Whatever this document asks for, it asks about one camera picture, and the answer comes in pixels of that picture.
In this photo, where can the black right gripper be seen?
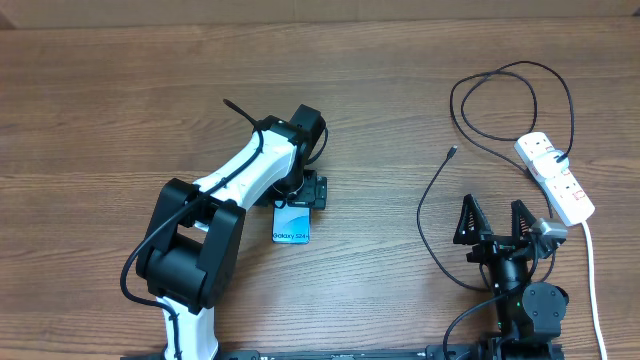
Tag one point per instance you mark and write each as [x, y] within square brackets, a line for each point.
[489, 245]

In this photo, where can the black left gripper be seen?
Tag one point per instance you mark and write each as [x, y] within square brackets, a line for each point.
[311, 190]

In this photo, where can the Samsung Galaxy smartphone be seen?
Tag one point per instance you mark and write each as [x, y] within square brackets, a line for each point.
[291, 225]

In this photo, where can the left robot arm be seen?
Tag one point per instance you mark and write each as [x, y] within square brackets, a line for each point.
[188, 255]

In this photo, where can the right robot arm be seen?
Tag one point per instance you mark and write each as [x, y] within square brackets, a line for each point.
[529, 312]

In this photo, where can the white charger plug adapter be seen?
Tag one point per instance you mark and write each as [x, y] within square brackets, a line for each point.
[548, 165]

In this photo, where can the white power strip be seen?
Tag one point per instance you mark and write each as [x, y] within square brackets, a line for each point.
[566, 195]

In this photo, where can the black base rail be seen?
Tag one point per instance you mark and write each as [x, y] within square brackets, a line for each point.
[431, 352]

